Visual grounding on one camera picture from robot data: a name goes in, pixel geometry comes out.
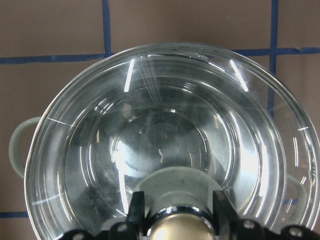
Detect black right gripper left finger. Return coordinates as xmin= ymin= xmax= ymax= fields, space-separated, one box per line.
xmin=126 ymin=191 xmax=145 ymax=238

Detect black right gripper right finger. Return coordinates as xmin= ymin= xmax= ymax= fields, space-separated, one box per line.
xmin=212 ymin=190 xmax=238 ymax=238

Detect glass pot lid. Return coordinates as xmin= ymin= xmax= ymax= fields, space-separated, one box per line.
xmin=24 ymin=42 xmax=320 ymax=240

